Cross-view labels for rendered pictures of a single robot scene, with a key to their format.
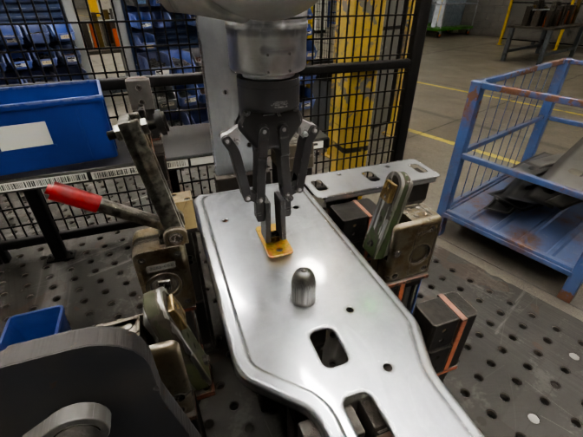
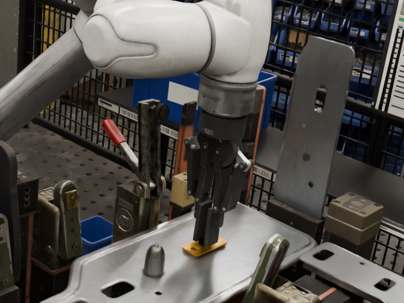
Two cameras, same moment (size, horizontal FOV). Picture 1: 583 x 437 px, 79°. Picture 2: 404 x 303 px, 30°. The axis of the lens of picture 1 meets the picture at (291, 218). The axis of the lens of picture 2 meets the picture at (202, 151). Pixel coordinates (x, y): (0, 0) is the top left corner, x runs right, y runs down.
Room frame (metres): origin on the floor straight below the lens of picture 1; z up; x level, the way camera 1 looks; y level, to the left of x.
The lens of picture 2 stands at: (-0.19, -0.92, 1.63)
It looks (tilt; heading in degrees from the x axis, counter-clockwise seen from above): 22 degrees down; 58
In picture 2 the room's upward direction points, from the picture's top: 8 degrees clockwise
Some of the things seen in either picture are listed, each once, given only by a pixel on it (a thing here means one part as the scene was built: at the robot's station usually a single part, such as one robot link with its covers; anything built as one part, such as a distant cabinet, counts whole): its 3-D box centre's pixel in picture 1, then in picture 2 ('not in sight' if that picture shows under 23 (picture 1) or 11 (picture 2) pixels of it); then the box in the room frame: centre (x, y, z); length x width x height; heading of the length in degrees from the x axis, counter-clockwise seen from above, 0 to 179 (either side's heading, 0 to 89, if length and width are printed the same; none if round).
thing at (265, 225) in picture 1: (265, 218); (202, 220); (0.44, 0.04, 1.05); 0.03 x 0.01 x 0.07; 20
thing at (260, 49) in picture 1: (267, 47); (226, 93); (0.44, 0.03, 1.28); 0.09 x 0.09 x 0.06
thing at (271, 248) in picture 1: (273, 237); (205, 241); (0.44, 0.03, 1.01); 0.08 x 0.04 x 0.01; 20
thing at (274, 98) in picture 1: (269, 112); (220, 136); (0.44, 0.03, 1.20); 0.08 x 0.07 x 0.09; 110
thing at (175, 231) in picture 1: (175, 236); (140, 189); (0.37, 0.15, 1.06); 0.03 x 0.01 x 0.03; 110
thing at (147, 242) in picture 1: (179, 324); (130, 270); (0.39, 0.18, 0.88); 0.07 x 0.06 x 0.35; 110
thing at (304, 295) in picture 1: (303, 288); (154, 262); (0.32, -0.02, 1.02); 0.03 x 0.03 x 0.07
